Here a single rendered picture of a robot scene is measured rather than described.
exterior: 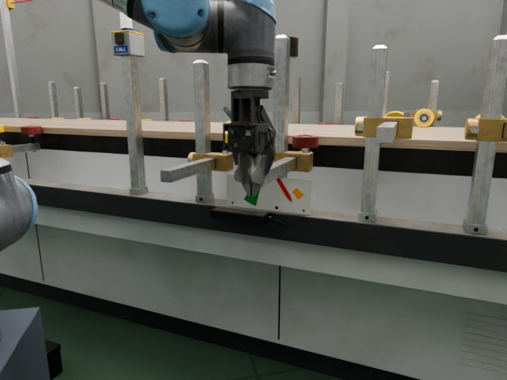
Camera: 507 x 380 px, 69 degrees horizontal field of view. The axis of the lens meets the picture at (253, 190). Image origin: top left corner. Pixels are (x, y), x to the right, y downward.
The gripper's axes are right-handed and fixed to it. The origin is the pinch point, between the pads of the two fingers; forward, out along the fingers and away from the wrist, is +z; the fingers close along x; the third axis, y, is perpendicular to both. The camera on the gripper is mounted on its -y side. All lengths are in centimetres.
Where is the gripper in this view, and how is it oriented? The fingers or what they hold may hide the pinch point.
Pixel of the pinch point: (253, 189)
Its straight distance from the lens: 78.1
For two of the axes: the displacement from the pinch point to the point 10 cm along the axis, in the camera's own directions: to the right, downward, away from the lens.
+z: -0.1, 9.8, 1.9
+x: 9.2, 0.9, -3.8
